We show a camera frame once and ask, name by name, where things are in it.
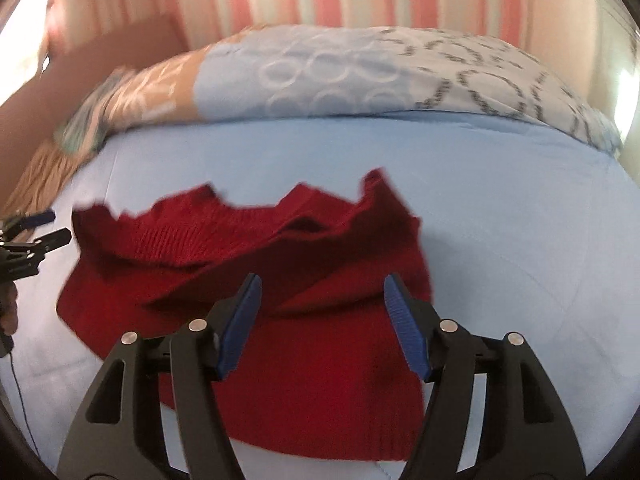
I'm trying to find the plaid pillow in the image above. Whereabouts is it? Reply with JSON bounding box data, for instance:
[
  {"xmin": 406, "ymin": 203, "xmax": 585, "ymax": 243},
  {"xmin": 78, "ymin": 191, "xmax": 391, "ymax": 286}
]
[{"xmin": 53, "ymin": 67, "xmax": 137, "ymax": 158}]

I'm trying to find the red knit sweater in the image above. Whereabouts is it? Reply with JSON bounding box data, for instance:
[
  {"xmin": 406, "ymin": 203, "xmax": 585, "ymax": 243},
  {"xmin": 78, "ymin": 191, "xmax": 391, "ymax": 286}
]
[{"xmin": 55, "ymin": 167, "xmax": 434, "ymax": 463}]

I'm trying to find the light blue bed sheet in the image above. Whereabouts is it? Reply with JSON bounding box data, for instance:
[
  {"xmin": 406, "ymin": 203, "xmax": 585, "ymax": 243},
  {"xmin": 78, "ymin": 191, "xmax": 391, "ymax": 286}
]
[{"xmin": 0, "ymin": 109, "xmax": 640, "ymax": 480}]

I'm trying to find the brown ruffled bed cover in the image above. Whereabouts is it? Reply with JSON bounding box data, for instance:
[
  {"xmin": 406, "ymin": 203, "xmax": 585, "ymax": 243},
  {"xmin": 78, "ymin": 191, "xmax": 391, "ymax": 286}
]
[{"xmin": 1, "ymin": 141, "xmax": 96, "ymax": 216}]

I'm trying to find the blue brown patterned pillow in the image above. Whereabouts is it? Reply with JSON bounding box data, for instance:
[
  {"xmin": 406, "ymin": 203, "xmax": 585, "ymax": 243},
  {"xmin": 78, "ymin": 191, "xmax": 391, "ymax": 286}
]
[{"xmin": 100, "ymin": 25, "xmax": 620, "ymax": 154}]

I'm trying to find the person left hand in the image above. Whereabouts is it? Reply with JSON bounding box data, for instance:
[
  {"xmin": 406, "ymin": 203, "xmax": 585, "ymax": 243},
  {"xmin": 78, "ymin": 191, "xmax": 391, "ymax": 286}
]
[{"xmin": 0, "ymin": 282, "xmax": 18, "ymax": 336}]

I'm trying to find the brown wooden headboard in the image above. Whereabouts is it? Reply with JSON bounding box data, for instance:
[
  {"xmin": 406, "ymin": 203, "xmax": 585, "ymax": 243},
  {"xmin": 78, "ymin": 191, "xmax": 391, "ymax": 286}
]
[{"xmin": 1, "ymin": 14, "xmax": 188, "ymax": 202}]

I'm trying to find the thin black cable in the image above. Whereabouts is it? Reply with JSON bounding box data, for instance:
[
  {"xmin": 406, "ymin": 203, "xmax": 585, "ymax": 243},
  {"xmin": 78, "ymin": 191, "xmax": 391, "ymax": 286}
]
[{"xmin": 6, "ymin": 351, "xmax": 44, "ymax": 461}]

